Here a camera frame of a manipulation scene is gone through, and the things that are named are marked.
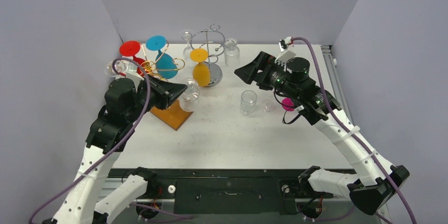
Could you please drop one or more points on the blue wine glass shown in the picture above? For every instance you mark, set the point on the blue wine glass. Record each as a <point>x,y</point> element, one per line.
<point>164,64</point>

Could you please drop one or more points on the yellow wine glass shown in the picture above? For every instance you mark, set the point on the yellow wine glass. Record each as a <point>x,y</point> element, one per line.
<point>201,71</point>

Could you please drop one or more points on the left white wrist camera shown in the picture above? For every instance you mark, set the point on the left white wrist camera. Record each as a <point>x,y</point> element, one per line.
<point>130,72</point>

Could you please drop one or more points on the gold wire glass rack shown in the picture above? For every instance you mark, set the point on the gold wire glass rack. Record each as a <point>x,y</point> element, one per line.
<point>174,116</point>

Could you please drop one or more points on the red wine glass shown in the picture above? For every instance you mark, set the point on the red wine glass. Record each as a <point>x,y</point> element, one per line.
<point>133,50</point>

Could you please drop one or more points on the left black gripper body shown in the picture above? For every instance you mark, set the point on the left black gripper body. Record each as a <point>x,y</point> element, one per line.
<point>158,97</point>

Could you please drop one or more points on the pink wine glass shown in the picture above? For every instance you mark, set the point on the pink wine glass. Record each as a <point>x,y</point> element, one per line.
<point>287,104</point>

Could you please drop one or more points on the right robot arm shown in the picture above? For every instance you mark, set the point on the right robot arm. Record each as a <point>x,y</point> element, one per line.
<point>375,179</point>

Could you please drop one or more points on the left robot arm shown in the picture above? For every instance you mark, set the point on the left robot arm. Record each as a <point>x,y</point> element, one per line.
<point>116,122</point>

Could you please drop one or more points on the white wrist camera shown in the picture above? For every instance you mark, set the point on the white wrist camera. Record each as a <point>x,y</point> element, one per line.
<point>130,72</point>
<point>285,54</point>

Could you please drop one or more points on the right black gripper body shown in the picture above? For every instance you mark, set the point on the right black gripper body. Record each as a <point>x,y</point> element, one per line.
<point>262,72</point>

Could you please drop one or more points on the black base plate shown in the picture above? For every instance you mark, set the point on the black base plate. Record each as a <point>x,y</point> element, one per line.
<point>227,191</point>

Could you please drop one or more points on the clear ribbed glass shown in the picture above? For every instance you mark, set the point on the clear ribbed glass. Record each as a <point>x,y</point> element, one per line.
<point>232,52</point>

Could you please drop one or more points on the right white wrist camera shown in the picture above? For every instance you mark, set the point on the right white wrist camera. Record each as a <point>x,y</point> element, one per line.
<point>285,54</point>

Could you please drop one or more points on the chrome wire glass rack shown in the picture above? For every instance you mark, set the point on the chrome wire glass rack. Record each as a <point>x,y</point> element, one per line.
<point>215,49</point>

